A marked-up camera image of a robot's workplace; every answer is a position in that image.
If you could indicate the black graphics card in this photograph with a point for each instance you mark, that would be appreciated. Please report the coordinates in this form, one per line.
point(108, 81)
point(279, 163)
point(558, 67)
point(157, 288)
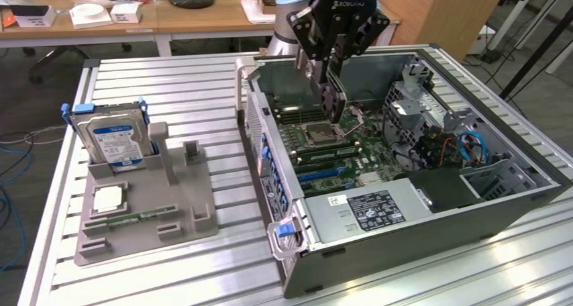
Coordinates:
point(332, 101)

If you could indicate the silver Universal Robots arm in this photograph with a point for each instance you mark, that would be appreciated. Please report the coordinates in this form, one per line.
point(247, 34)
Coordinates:
point(283, 17)

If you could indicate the white papers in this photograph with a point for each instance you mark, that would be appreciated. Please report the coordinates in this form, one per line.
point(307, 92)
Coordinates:
point(255, 12)

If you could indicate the wooden cabinet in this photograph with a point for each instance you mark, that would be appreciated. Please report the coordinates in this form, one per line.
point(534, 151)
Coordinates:
point(447, 14)

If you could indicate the black RAM slot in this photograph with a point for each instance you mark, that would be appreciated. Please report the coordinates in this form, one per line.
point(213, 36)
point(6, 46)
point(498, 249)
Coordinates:
point(299, 110)
point(301, 118)

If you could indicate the metal socket cover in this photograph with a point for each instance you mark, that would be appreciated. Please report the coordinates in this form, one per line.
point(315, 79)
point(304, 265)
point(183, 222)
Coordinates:
point(354, 121)

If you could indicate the black floor adapter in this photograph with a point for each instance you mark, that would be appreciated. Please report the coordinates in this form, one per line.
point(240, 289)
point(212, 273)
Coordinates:
point(491, 56)

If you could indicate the perforated metal drive cage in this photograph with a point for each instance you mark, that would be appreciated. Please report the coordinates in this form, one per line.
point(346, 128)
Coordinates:
point(428, 118)

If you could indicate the CPU socket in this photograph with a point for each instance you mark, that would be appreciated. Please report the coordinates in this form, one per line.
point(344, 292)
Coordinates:
point(319, 133)

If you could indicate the installed RAM stick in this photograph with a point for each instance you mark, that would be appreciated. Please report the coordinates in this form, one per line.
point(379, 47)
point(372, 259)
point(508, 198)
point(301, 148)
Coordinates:
point(322, 162)
point(322, 153)

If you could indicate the black slanted pole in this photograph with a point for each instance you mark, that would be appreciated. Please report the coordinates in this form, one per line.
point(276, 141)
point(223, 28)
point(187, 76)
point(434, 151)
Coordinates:
point(538, 51)

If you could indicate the green motherboard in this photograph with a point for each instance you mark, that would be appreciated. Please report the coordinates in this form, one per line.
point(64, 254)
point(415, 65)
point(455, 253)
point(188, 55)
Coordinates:
point(384, 161)

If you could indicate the small white labelled box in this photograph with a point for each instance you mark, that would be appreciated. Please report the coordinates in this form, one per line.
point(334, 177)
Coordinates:
point(125, 14)

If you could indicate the small silver heatsink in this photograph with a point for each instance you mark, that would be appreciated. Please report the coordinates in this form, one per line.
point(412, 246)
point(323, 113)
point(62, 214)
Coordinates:
point(370, 178)

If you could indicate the white round holder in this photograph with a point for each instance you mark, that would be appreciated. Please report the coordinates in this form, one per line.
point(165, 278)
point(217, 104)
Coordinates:
point(90, 15)

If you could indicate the grey metal disk bay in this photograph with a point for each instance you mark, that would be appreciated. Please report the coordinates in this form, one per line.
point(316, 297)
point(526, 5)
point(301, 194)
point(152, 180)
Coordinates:
point(504, 178)

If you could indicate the hard disk with blue caddy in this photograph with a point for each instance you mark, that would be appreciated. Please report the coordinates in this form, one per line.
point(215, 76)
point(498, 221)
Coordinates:
point(113, 141)

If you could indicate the wooden desk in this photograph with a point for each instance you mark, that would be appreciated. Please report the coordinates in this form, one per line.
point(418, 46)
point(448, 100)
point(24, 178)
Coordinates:
point(53, 32)

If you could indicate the grey power supply unit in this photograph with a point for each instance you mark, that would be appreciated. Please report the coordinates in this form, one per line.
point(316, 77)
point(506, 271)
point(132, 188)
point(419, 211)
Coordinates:
point(331, 225)

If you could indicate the blue case latch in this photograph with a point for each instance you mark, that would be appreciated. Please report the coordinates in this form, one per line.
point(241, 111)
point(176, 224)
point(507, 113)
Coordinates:
point(283, 231)

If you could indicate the white box with black top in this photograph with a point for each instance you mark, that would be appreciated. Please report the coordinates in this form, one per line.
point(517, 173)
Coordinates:
point(33, 21)

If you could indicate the black office chair base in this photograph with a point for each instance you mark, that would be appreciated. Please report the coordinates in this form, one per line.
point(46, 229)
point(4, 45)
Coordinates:
point(33, 76)

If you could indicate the black open PC case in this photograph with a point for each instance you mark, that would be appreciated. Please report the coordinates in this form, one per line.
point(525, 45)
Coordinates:
point(402, 245)

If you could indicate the grey parts rack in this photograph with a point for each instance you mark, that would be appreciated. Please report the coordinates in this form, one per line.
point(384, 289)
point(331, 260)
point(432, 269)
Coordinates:
point(149, 218)

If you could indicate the silver CPU chip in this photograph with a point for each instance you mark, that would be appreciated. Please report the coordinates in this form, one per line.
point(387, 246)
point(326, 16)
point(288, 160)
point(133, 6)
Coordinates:
point(108, 199)

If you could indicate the green loose RAM stick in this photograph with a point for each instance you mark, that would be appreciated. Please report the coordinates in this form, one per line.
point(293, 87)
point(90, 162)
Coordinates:
point(133, 216)

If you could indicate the orange box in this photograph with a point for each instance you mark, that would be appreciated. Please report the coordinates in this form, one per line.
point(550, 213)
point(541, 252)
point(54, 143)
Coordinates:
point(5, 21)

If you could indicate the white table frame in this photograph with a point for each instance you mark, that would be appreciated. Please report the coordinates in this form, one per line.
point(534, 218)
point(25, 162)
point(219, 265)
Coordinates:
point(504, 24)

